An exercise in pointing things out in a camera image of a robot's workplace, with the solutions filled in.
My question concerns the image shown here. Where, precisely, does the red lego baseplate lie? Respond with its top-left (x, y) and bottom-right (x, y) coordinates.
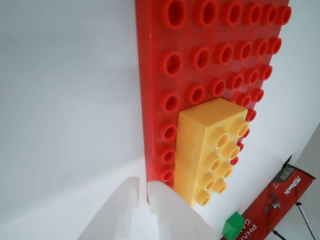
top-left (134, 0), bottom-right (292, 191)

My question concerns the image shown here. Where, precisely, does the green lego brick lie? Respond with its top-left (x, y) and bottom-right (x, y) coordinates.
top-left (221, 211), bottom-right (246, 240)

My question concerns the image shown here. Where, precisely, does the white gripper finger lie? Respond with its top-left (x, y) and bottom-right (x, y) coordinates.
top-left (147, 181), bottom-right (223, 240)
top-left (78, 176), bottom-right (140, 240)

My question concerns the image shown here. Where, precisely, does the silver metal pole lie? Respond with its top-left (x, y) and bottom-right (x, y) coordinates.
top-left (296, 201), bottom-right (317, 240)

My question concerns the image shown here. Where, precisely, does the yellow lego brick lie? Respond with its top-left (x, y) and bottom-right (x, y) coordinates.
top-left (172, 97), bottom-right (250, 208)

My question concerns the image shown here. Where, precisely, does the red ASRock cardboard box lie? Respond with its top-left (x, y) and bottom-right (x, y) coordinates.
top-left (219, 163), bottom-right (316, 240)

